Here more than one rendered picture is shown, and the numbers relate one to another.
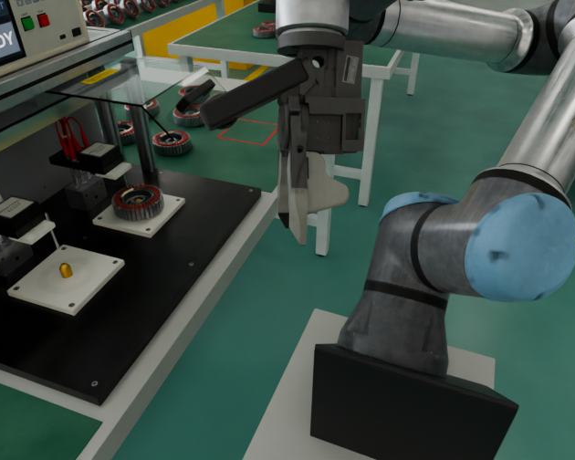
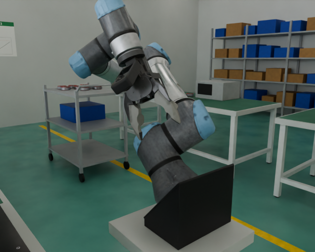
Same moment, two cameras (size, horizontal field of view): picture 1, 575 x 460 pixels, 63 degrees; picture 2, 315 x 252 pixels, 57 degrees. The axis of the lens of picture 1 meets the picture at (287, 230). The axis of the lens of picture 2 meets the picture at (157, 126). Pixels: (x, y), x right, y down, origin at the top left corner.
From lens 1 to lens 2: 0.61 m
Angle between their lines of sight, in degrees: 58
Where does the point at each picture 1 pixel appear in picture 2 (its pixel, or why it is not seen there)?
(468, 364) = not seen: hidden behind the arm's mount
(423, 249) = (175, 135)
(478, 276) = (202, 128)
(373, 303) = (167, 169)
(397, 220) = (150, 136)
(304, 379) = (146, 240)
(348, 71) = (147, 65)
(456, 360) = not seen: hidden behind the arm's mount
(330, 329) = (127, 222)
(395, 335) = (186, 172)
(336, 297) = not seen: outside the picture
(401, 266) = (166, 150)
